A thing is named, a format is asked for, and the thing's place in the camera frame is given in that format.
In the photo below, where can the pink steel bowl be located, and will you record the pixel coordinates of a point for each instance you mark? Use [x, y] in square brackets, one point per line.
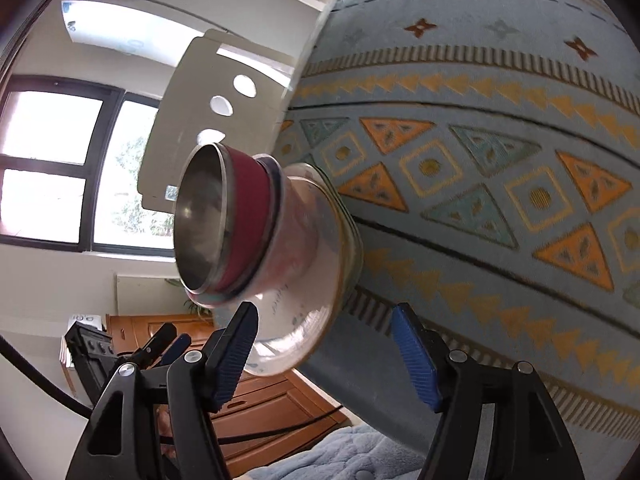
[250, 210]

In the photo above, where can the light blue fleece clothing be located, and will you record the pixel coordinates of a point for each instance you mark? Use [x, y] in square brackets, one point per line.
[325, 455]

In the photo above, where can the round blue floral plate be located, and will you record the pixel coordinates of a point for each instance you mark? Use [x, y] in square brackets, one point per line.
[300, 340]

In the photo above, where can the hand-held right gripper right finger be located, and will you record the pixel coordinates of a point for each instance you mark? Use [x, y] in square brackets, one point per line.
[415, 355]

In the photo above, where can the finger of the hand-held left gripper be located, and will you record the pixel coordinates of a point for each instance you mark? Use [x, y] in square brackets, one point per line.
[177, 347]
[157, 342]

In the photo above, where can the black framed window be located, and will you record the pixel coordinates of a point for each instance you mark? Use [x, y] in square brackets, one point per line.
[50, 170]

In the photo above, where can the patterned blue table mat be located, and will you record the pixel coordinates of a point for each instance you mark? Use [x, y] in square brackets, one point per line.
[475, 110]

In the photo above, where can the green potted plant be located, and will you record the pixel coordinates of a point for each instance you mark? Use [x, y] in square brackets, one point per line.
[197, 302]

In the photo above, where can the pink ceramic bowl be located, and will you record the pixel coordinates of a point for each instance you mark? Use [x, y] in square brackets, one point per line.
[300, 220]

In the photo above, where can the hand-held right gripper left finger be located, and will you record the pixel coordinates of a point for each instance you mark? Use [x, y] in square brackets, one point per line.
[240, 345]

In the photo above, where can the wooden cabinet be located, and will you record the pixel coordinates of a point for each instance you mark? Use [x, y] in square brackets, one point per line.
[270, 400]

